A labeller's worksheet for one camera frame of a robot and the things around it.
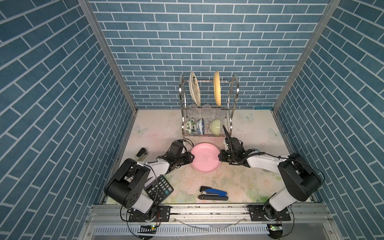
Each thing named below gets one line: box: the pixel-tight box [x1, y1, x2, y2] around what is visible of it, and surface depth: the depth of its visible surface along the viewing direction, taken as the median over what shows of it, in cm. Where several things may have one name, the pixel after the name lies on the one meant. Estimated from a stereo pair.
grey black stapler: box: [135, 147, 150, 162], surface depth 93 cm
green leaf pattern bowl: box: [185, 118, 196, 135], surface depth 96 cm
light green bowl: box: [209, 118, 221, 136], surface depth 96 cm
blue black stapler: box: [198, 186, 229, 201], surface depth 80 cm
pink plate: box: [191, 142, 221, 174], surface depth 93 cm
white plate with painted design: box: [188, 71, 201, 107], surface depth 90 cm
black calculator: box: [144, 174, 174, 204], surface depth 82 cm
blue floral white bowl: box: [196, 118, 205, 135], surface depth 96 cm
